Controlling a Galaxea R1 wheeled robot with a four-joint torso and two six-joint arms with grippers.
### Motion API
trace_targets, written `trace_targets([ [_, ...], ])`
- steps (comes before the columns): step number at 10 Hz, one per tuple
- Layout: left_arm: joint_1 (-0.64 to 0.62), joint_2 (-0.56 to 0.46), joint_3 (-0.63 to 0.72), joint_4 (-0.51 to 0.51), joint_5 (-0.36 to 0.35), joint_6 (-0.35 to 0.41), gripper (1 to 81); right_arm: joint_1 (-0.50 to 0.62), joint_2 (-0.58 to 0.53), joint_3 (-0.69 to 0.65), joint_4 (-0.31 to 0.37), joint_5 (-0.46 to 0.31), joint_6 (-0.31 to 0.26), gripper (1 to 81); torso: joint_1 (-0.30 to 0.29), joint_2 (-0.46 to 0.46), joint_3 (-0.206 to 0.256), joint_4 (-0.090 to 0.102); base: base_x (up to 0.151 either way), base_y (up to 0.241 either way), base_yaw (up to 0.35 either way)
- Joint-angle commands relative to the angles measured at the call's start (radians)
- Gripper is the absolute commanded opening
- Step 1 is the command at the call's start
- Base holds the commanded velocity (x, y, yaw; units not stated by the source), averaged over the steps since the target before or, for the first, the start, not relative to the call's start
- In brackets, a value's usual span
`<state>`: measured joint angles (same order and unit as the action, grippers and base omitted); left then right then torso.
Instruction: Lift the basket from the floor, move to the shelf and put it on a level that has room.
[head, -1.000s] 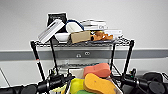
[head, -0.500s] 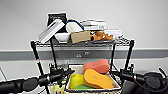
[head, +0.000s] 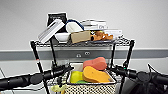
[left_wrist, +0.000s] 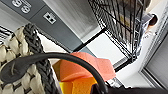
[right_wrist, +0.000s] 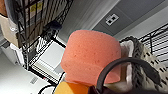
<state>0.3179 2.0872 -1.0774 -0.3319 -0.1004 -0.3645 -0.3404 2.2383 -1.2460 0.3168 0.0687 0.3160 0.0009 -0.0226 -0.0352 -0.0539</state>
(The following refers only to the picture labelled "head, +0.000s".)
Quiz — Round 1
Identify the pale basket with dark spots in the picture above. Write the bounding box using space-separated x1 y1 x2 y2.
65 63 118 94

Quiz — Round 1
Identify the green flat item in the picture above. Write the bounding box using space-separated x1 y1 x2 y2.
75 79 88 85

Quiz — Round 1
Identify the long white box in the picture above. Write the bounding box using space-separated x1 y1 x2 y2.
37 18 66 44

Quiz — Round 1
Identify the white bag with blue handle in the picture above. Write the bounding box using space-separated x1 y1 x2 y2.
65 19 85 34

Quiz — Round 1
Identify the flat white box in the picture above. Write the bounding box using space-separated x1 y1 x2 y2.
99 28 124 38

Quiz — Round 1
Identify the black framed picture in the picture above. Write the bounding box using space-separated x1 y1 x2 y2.
46 12 68 26

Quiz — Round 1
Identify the plain brown cardboard box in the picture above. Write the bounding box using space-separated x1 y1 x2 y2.
69 30 92 44

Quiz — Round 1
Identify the pale yellow bag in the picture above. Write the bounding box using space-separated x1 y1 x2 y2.
49 84 68 94

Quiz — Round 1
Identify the white bowl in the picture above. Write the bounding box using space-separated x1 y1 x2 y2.
54 32 72 43

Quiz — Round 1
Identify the stack of white boxes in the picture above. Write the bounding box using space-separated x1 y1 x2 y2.
81 18 108 31

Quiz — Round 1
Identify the black wire shelf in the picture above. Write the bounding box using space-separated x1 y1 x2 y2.
29 36 136 94

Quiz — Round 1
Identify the orange soft item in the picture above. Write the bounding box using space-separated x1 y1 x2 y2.
82 65 112 84

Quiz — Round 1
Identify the yellow block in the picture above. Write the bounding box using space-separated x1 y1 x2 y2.
69 70 84 84

